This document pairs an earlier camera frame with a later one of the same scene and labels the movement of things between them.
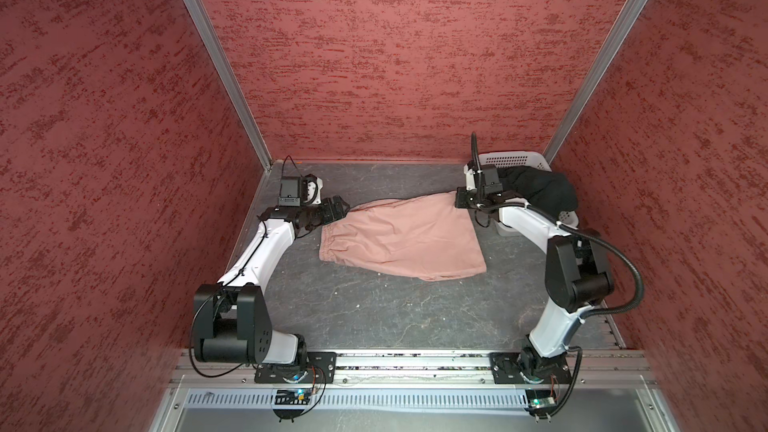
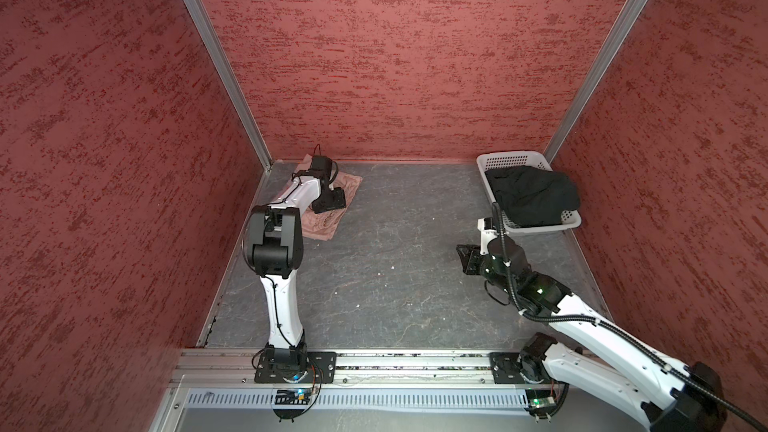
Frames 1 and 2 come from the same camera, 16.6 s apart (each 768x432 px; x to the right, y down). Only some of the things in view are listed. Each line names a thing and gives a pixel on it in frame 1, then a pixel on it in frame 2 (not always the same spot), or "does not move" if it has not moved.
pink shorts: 422,236 to 322,226
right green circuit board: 540,401 does not move
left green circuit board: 292,397 does not move
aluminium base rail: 371,368 does not move
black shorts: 553,191 does not move
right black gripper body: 466,199 to 487,266
